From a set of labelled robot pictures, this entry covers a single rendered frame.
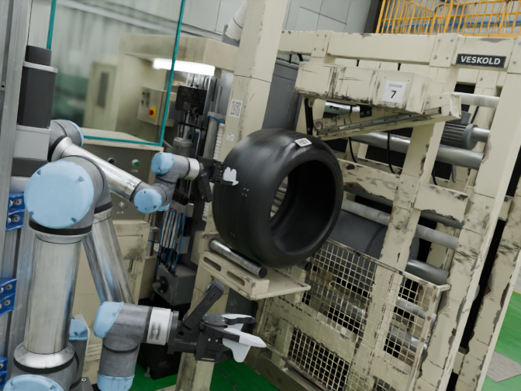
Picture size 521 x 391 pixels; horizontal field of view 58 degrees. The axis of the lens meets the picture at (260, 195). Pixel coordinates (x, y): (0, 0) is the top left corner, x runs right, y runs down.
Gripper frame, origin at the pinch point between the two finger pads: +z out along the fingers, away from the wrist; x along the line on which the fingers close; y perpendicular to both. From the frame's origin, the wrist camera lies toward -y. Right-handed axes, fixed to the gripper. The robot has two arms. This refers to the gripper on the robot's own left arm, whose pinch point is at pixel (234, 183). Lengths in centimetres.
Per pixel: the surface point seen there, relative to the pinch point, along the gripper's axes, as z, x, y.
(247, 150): 5.8, 4.2, 13.5
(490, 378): 247, -39, -99
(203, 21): 517, 848, 271
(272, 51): 24, 26, 58
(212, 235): 16.7, 24.8, -27.8
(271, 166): 6.7, -10.0, 10.1
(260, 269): 17.2, -8.7, -31.1
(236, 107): 17.6, 31.9, 30.3
